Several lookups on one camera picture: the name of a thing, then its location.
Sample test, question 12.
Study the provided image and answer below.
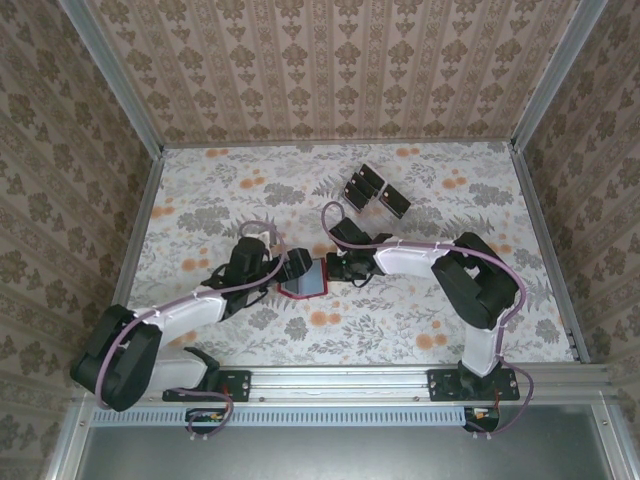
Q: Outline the red leather card holder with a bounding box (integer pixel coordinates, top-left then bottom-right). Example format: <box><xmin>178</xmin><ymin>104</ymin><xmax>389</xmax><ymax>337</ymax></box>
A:
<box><xmin>276</xmin><ymin>257</ymin><xmax>330</xmax><ymax>300</ymax></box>

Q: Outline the clear acrylic card stand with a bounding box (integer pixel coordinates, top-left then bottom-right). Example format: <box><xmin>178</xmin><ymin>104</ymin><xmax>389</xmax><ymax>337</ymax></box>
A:
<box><xmin>339</xmin><ymin>162</ymin><xmax>414</xmax><ymax>236</ymax></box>

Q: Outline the black VIP credit card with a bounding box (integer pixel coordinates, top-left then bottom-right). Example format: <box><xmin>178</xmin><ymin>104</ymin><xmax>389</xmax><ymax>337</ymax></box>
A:
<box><xmin>350</xmin><ymin>172</ymin><xmax>378</xmax><ymax>200</ymax></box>
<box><xmin>378</xmin><ymin>183</ymin><xmax>412</xmax><ymax>220</ymax></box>
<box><xmin>343</xmin><ymin>181</ymin><xmax>373</xmax><ymax>213</ymax></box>
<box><xmin>359</xmin><ymin>163</ymin><xmax>385</xmax><ymax>190</ymax></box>

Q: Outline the floral patterned table covering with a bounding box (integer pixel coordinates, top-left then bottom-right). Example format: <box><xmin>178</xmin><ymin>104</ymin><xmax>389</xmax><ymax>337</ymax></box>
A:
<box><xmin>99</xmin><ymin>141</ymin><xmax>576</xmax><ymax>367</ymax></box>

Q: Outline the grey metal panel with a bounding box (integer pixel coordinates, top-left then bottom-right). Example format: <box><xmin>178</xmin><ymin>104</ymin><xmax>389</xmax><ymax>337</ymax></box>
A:
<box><xmin>74</xmin><ymin>405</ymin><xmax>619</xmax><ymax>480</ymax></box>

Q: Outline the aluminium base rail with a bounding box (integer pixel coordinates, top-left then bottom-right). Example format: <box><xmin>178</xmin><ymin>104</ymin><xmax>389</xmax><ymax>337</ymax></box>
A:
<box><xmin>162</xmin><ymin>364</ymin><xmax>617</xmax><ymax>404</ymax></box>

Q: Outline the aluminium table edge rail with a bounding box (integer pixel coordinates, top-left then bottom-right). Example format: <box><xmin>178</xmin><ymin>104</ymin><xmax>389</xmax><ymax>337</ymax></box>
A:
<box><xmin>108</xmin><ymin>147</ymin><xmax>167</xmax><ymax>314</ymax></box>
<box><xmin>509</xmin><ymin>144</ymin><xmax>592</xmax><ymax>365</ymax></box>

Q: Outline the black controller board with wires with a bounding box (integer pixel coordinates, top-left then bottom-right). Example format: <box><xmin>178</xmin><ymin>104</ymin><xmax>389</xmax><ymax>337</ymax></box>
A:
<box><xmin>463</xmin><ymin>405</ymin><xmax>501</xmax><ymax>434</ymax></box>
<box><xmin>185</xmin><ymin>407</ymin><xmax>227</xmax><ymax>435</ymax></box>

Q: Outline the white slotted cable duct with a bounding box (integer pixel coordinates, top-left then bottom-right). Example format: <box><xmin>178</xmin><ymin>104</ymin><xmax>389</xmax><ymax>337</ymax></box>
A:
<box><xmin>92</xmin><ymin>407</ymin><xmax>469</xmax><ymax>427</ymax></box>

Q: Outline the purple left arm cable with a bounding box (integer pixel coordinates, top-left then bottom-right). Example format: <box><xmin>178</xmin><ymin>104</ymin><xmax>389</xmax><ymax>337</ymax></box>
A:
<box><xmin>97</xmin><ymin>219</ymin><xmax>289</xmax><ymax>443</ymax></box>

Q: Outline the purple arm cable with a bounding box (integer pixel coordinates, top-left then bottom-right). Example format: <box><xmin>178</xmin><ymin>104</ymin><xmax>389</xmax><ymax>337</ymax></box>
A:
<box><xmin>97</xmin><ymin>219</ymin><xmax>289</xmax><ymax>443</ymax></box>
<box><xmin>320</xmin><ymin>201</ymin><xmax>535</xmax><ymax>441</ymax></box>

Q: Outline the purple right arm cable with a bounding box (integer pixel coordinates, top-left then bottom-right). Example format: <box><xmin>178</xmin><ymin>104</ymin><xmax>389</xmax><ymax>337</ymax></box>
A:
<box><xmin>320</xmin><ymin>201</ymin><xmax>535</xmax><ymax>441</ymax></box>

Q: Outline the aluminium lower frame bar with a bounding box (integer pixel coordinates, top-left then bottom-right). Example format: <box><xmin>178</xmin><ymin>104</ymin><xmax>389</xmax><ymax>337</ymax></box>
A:
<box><xmin>592</xmin><ymin>399</ymin><xmax>632</xmax><ymax>480</ymax></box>
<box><xmin>45</xmin><ymin>407</ymin><xmax>96</xmax><ymax>480</ymax></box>

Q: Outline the aluminium frame post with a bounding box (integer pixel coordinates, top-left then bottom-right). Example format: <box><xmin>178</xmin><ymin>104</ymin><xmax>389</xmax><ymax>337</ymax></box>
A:
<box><xmin>510</xmin><ymin>0</ymin><xmax>612</xmax><ymax>154</ymax></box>
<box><xmin>59</xmin><ymin>0</ymin><xmax>167</xmax><ymax>157</ymax></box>

